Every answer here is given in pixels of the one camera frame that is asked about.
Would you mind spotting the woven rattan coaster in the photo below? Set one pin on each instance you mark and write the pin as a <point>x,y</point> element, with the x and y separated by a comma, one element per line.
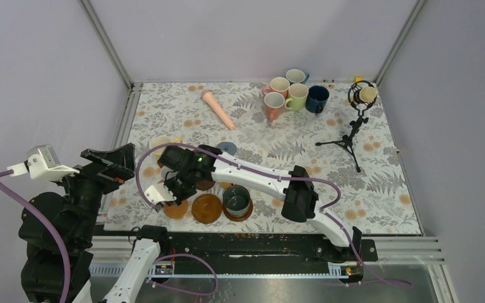
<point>225,185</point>

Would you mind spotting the white blue-handled mug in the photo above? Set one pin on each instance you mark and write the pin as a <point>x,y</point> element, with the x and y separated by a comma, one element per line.
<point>296,76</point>

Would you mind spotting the floral tablecloth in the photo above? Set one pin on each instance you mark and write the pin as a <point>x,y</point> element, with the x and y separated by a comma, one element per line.
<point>376,200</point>

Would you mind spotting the aluminium frame rail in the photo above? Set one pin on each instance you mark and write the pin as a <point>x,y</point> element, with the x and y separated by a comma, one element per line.
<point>106,42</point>

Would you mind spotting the pink silicone microphone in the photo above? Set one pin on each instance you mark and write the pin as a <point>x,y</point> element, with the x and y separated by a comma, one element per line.
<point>208,98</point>

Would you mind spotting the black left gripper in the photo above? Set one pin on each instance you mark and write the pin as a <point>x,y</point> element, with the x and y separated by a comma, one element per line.
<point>119,164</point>

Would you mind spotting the cream microphone in shockmount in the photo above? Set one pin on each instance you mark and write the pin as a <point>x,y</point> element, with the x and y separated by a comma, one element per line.
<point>362,95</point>

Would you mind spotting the pink mug back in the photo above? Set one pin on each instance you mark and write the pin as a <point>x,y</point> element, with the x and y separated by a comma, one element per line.
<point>279,84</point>

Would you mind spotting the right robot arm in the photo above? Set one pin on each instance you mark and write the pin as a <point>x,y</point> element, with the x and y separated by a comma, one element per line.
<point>306,199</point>

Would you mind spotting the dark green mug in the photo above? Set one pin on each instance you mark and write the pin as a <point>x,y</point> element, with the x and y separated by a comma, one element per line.
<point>236,200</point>

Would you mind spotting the light brown round coaster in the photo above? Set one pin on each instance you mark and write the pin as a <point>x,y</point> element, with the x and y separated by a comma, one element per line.
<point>176,211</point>

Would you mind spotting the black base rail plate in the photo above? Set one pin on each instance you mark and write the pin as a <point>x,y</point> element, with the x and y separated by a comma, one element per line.
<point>254,254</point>

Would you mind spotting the brown ceramic saucer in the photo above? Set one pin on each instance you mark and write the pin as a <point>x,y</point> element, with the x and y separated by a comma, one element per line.
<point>239,219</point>
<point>206,208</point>

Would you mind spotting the light green mug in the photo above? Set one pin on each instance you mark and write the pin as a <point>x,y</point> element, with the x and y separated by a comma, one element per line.
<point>297,96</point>

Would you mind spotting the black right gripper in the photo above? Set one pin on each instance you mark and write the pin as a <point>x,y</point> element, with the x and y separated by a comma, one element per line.
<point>168,185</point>

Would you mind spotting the blue-grey smiley coaster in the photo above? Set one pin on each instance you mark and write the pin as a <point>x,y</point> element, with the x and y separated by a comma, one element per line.
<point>227,147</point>

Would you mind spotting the pink mug centre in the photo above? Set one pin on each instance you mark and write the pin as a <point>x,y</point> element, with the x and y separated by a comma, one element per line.
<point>274,105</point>

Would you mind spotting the small pink patterned mug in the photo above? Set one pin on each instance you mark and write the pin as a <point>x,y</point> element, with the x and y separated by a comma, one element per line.
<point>167,173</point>

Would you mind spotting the dark walnut coaster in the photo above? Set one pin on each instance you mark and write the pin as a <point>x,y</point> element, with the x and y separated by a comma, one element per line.
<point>205,185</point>

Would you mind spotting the yellow mug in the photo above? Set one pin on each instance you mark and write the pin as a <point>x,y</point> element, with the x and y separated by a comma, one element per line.
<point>161,140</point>

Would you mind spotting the navy blue mug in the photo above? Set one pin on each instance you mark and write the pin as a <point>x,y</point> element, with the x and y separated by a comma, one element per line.
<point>317,98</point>

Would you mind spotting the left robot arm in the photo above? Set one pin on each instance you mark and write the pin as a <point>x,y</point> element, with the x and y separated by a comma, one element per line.
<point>57,248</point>

